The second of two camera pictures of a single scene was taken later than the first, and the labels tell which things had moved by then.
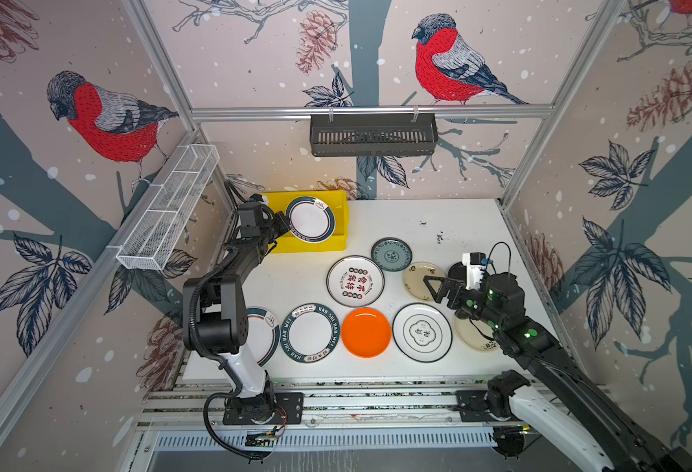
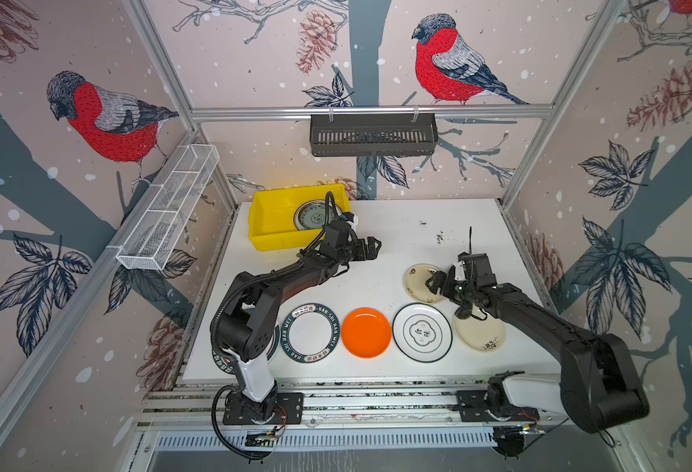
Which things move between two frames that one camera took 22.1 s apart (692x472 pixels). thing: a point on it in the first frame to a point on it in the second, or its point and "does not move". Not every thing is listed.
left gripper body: [266, 228] to [347, 255]
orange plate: [366, 332] does not move
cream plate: [413, 279] does not move
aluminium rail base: [199, 414] does not move
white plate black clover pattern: [422, 332] does not move
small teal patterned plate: [391, 254] to [312, 214]
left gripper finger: [280, 224] to [373, 248]
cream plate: [475, 333] does not move
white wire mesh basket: [171, 199] does not move
